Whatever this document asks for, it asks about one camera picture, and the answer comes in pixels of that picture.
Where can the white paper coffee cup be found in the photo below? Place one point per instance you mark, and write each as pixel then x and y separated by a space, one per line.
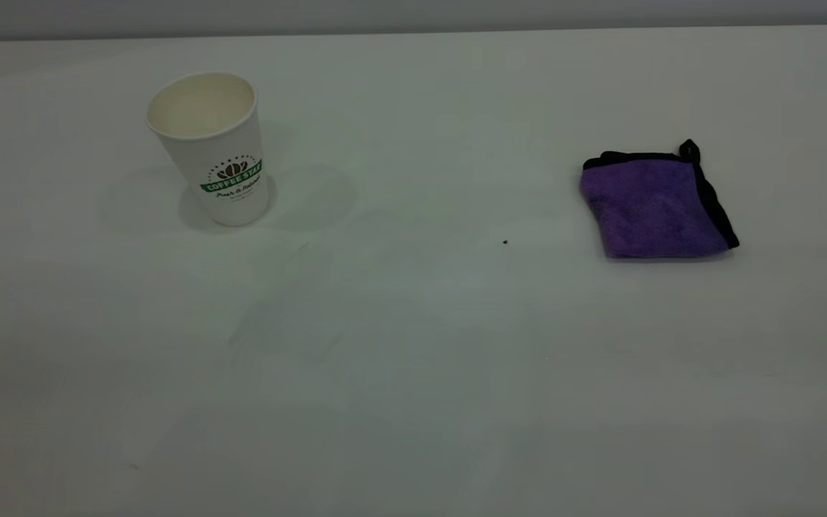
pixel 223 158

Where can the purple cloth with black trim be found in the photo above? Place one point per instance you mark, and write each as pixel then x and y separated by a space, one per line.
pixel 650 208

